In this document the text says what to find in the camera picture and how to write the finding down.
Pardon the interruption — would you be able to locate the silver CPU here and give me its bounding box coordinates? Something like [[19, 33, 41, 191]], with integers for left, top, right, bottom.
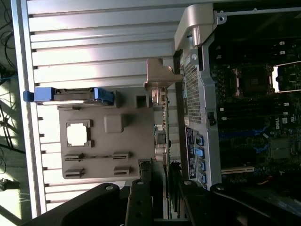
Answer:
[[66, 121, 89, 147]]

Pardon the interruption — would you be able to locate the green motherboard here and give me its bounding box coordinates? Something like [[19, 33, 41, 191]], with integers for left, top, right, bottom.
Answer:
[[208, 39, 301, 187]]

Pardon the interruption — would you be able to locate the open PC case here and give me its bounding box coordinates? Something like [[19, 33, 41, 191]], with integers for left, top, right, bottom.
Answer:
[[173, 0, 301, 194]]

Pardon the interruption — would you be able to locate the silver chipset heatsink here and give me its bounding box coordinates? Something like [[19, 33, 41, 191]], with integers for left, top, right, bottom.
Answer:
[[269, 138, 292, 160]]

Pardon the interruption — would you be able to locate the hard disk in blue caddy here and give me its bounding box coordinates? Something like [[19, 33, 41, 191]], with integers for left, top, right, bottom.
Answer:
[[22, 86, 115, 106]]

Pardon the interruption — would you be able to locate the grey parts rack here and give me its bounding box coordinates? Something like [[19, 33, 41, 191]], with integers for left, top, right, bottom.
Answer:
[[57, 90, 156, 180]]

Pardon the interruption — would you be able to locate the blue expansion slot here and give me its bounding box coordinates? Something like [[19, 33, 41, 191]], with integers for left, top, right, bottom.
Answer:
[[219, 128, 268, 140]]

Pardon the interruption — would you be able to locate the CPU socket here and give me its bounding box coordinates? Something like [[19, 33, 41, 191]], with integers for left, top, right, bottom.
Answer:
[[231, 65, 275, 97]]

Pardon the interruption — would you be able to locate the metal socket cover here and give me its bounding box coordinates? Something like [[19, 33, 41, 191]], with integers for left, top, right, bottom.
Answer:
[[271, 62, 301, 94]]

